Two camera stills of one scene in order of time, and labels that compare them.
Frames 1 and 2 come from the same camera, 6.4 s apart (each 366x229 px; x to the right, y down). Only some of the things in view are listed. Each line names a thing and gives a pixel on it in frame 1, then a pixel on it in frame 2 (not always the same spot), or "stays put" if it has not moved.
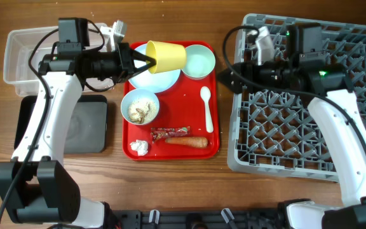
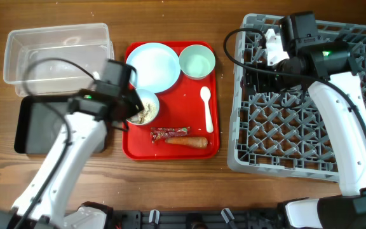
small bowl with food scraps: [140, 106] stays put
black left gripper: [123, 62] to [135, 104]
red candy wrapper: [157, 133] stays put
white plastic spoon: [205, 95] stays put
